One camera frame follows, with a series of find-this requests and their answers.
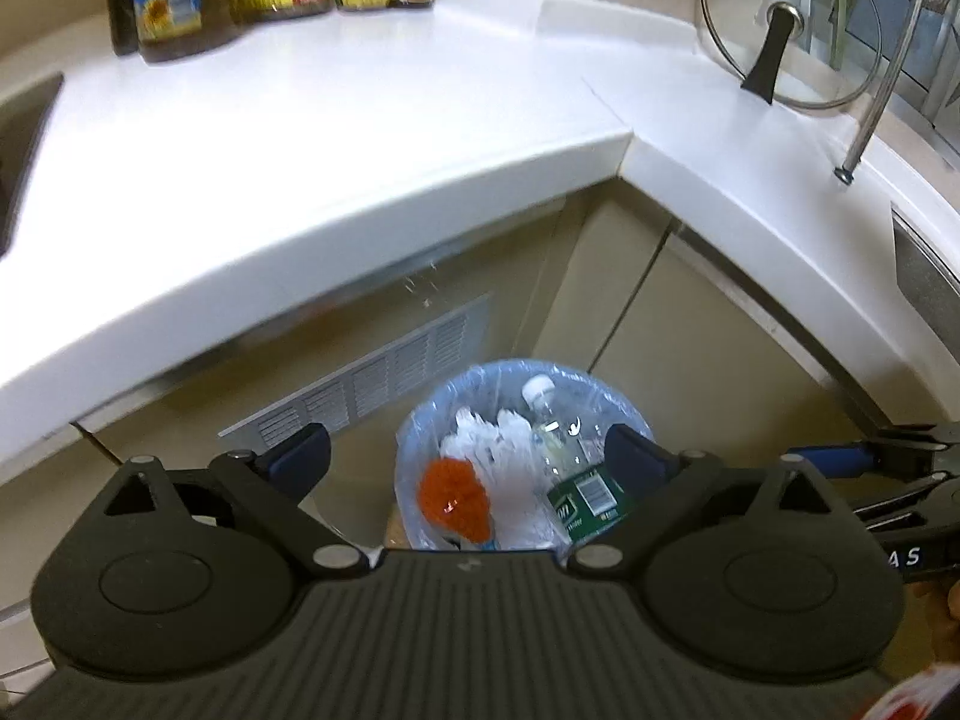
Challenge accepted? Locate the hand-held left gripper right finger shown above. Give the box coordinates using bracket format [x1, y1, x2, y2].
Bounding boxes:
[559, 422, 830, 578]

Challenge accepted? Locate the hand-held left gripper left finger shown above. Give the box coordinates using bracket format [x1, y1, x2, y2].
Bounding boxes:
[101, 422, 376, 578]

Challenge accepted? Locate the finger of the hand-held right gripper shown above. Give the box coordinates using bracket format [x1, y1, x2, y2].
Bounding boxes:
[784, 426, 960, 479]
[851, 474, 960, 537]

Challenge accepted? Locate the clear plastic packaging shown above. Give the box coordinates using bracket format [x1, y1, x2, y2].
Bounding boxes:
[521, 375, 635, 545]

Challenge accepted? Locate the white mesh waste basket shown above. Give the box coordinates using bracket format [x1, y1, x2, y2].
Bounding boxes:
[394, 360, 657, 552]

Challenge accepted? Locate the orange plastic bag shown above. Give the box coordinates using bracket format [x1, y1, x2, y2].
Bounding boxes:
[416, 457, 492, 545]

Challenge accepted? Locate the white mesh trash bin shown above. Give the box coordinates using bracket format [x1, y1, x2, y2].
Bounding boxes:
[394, 360, 657, 552]

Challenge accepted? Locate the person's right hand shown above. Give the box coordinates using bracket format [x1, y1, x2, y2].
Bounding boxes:
[924, 577, 960, 665]

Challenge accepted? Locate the beige kitchen base cabinet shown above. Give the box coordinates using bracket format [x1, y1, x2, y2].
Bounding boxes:
[0, 195, 960, 616]

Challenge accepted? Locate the silver cabinet vent grille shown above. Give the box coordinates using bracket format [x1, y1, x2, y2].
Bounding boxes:
[217, 292, 492, 440]

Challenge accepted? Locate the red white cloth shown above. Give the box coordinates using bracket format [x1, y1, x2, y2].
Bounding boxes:
[862, 658, 960, 720]

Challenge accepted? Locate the stainless steel sink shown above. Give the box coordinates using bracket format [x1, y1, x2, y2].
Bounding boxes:
[891, 202, 960, 316]

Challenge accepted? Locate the metal dish rack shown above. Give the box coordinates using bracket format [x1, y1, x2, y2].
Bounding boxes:
[806, 0, 960, 185]

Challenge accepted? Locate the white framed blue window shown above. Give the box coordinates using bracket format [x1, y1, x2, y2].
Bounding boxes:
[772, 0, 960, 136]

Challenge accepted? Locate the dark sauce bottle blue label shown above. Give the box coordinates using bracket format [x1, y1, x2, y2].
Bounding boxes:
[131, 0, 242, 65]

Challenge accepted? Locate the glass pot lid black handle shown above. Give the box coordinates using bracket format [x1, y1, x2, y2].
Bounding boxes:
[701, 0, 890, 112]

